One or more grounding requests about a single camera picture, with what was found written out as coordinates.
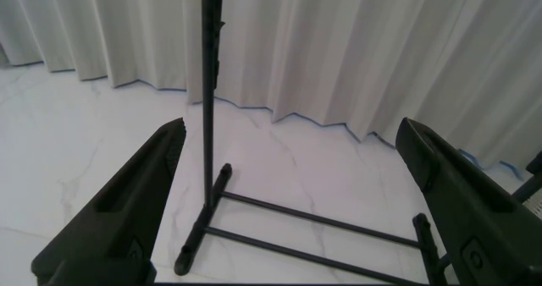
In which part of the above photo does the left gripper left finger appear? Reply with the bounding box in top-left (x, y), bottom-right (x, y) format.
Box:
top-left (31, 117), bottom-right (187, 285)

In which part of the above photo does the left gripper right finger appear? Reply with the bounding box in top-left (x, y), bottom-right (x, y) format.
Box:
top-left (395, 117), bottom-right (542, 285)

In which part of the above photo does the black clothes rack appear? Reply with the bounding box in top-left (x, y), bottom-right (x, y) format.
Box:
top-left (173, 0), bottom-right (542, 286)

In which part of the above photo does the white curtain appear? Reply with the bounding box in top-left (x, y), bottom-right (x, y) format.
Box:
top-left (0, 0), bottom-right (542, 181)

